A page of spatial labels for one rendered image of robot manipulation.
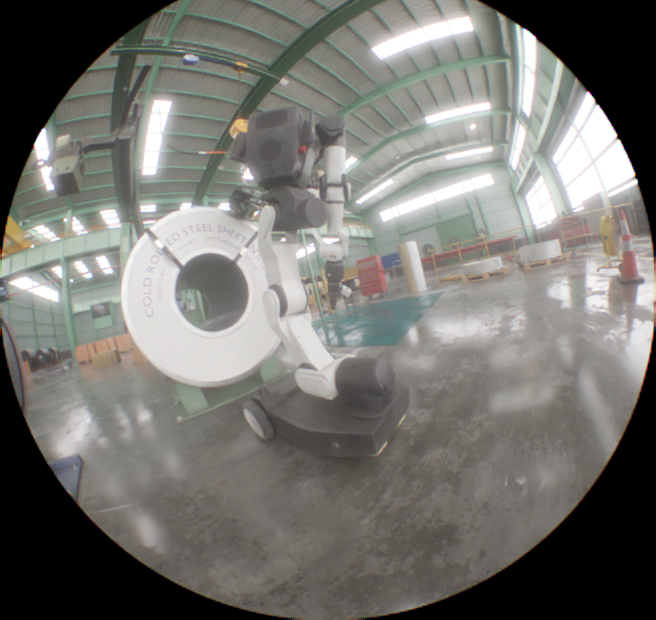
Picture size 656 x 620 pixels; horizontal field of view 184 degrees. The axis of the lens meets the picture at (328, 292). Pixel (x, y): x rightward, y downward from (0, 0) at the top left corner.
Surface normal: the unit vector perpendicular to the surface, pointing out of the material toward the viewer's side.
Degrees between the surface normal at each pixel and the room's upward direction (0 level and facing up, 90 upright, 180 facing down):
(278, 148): 115
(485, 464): 0
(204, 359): 90
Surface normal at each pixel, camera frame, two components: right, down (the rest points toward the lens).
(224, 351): 0.70, -0.16
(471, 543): -0.24, -0.97
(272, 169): -0.12, 0.47
